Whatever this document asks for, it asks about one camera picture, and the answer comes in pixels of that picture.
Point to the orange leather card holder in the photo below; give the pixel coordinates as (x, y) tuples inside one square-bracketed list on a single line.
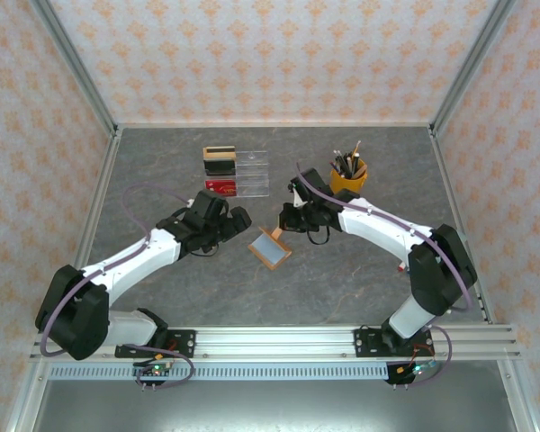
[(270, 249)]

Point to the black card stack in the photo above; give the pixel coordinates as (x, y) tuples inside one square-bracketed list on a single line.
[(219, 168)]

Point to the clear acrylic card organizer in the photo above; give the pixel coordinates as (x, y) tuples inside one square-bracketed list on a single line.
[(254, 173)]

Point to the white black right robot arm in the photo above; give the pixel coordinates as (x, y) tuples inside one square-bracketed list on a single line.
[(378, 229)]

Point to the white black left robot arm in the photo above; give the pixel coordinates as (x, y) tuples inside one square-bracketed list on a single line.
[(130, 261)]

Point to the yellow pencil cup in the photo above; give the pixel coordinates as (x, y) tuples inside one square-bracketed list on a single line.
[(348, 184)]

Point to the black pen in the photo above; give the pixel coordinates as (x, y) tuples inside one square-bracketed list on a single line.
[(338, 163)]

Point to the flat wooden stick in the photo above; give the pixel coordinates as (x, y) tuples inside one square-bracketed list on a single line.
[(361, 171)]

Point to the orange pencil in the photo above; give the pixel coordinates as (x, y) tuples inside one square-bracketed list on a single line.
[(356, 149)]

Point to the small circuit board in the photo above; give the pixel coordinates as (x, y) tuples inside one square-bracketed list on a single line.
[(414, 371), (155, 371)]

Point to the grey metal panel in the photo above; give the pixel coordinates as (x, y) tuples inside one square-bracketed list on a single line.
[(274, 409)]

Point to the aluminium frame rail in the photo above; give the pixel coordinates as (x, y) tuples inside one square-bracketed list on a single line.
[(274, 124), (448, 180), (93, 216)]

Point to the wide aluminium mounting rail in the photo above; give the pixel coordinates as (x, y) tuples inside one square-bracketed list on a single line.
[(274, 342)]

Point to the aluminium frame post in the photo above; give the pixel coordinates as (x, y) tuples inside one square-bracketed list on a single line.
[(78, 67), (517, 405), (471, 67), (24, 405)]

